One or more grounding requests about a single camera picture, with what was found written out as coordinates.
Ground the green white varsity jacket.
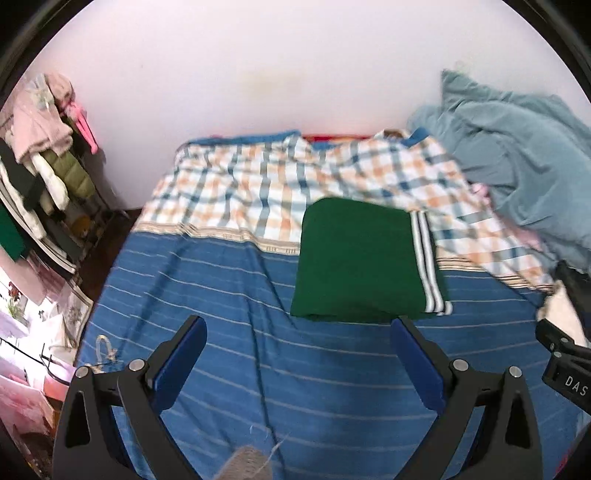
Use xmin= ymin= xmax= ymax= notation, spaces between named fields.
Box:
xmin=290 ymin=198 xmax=453 ymax=323

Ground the pile of clothes on rack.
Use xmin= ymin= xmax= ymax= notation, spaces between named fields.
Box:
xmin=1 ymin=73 xmax=108 ymax=277

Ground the pink curtain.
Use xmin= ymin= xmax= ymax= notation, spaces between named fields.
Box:
xmin=0 ymin=376 xmax=55 ymax=437

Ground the grey frayed cuff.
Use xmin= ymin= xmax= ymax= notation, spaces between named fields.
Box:
xmin=213 ymin=434 xmax=290 ymax=480

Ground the blue striped bed sheet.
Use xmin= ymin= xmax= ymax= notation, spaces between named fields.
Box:
xmin=78 ymin=224 xmax=582 ymax=479

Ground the grey-blue crumpled quilt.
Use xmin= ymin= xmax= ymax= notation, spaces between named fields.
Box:
xmin=408 ymin=70 xmax=590 ymax=272

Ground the plaid checkered blanket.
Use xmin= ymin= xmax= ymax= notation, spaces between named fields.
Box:
xmin=136 ymin=129 xmax=552 ymax=290

